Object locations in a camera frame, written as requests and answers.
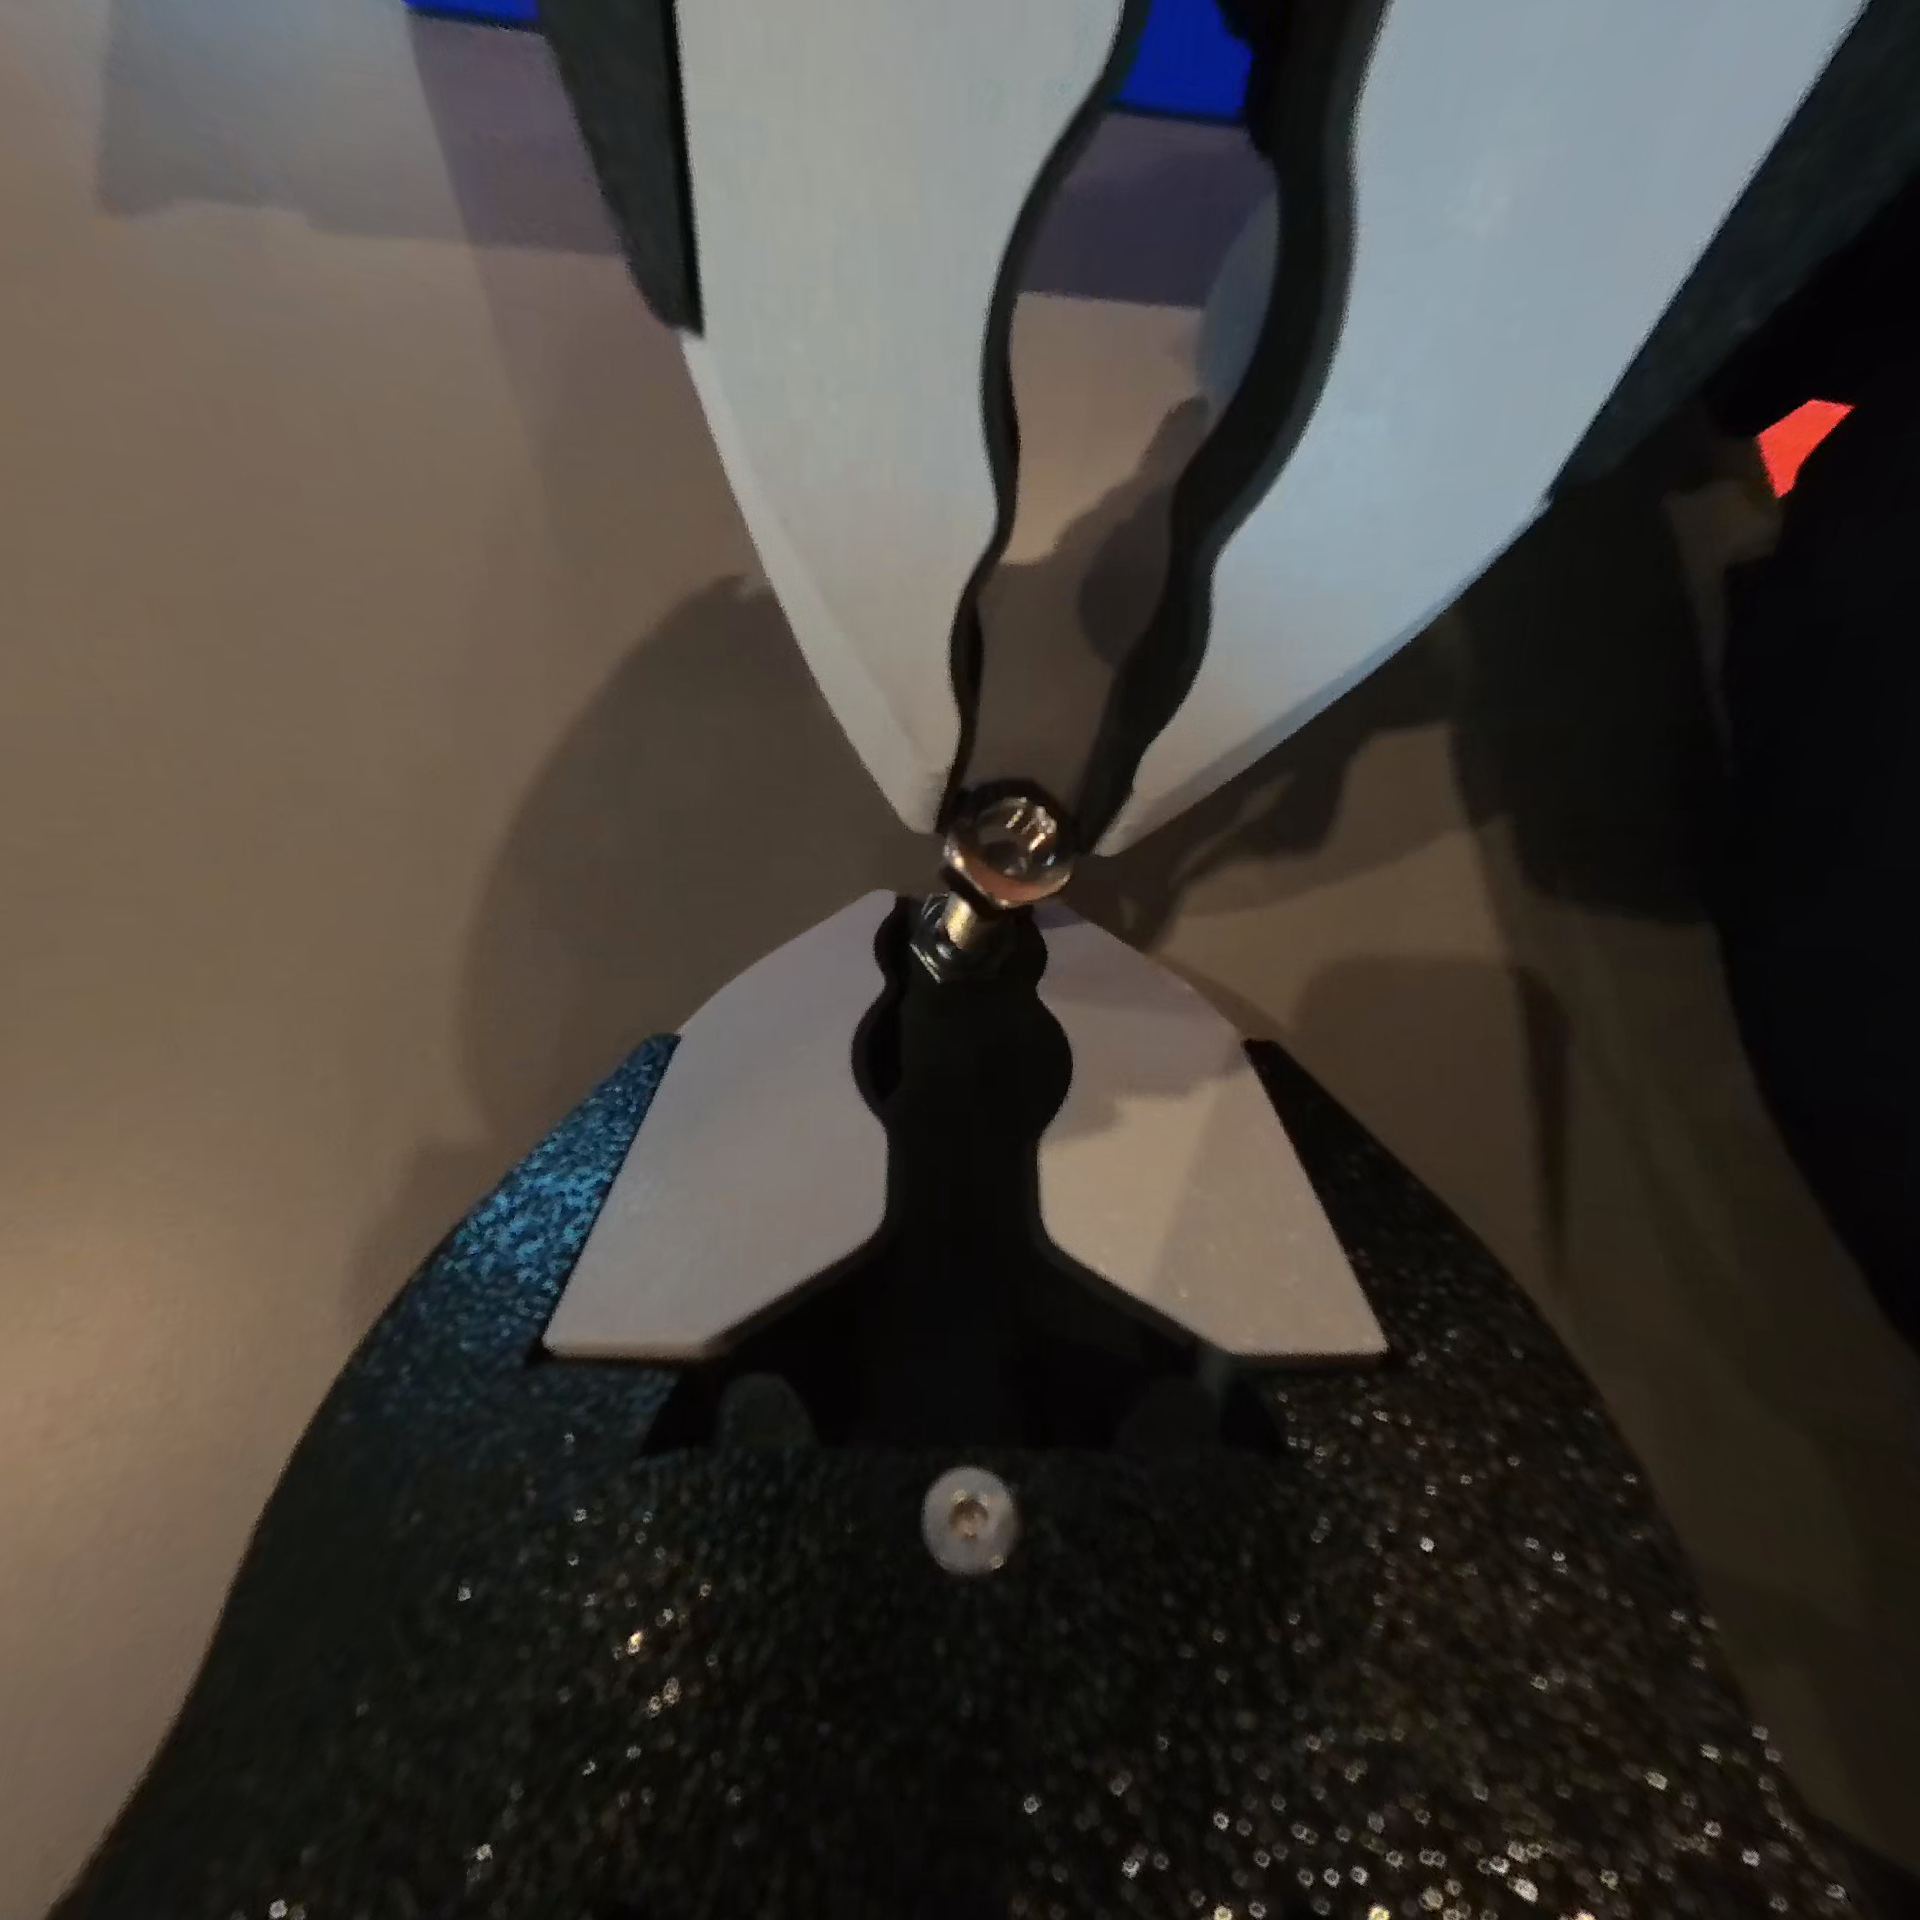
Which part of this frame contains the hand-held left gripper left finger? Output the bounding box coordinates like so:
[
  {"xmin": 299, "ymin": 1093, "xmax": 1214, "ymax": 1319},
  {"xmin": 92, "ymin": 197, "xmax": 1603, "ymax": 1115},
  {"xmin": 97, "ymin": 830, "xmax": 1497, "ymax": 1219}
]
[{"xmin": 539, "ymin": 887, "xmax": 916, "ymax": 1364}]

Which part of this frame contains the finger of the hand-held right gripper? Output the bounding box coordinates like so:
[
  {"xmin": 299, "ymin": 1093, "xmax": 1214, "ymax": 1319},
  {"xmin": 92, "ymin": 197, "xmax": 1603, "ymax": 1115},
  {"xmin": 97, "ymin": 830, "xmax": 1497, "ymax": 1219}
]
[
  {"xmin": 1084, "ymin": 0, "xmax": 1881, "ymax": 860},
  {"xmin": 679, "ymin": 0, "xmax": 1154, "ymax": 839}
]

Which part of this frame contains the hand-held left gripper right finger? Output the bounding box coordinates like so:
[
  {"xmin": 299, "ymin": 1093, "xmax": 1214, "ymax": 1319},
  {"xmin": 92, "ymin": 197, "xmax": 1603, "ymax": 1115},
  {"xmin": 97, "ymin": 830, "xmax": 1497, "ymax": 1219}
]
[{"xmin": 1031, "ymin": 901, "xmax": 1393, "ymax": 1364}]

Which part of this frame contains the silver metal bolt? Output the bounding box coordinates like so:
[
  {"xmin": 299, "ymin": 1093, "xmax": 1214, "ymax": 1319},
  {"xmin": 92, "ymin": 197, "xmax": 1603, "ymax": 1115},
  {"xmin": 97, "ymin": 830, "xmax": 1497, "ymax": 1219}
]
[{"xmin": 903, "ymin": 887, "xmax": 1052, "ymax": 985}]

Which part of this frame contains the small red label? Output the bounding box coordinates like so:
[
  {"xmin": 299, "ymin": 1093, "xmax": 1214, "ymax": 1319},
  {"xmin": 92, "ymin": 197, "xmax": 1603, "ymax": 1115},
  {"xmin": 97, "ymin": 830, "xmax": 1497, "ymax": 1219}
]
[{"xmin": 1751, "ymin": 400, "xmax": 1857, "ymax": 500}]

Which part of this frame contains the blue mat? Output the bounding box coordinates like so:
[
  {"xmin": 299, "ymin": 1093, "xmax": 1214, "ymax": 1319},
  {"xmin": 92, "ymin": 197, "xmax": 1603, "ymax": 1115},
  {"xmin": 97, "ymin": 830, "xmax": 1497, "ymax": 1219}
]
[{"xmin": 404, "ymin": 0, "xmax": 1258, "ymax": 117}]

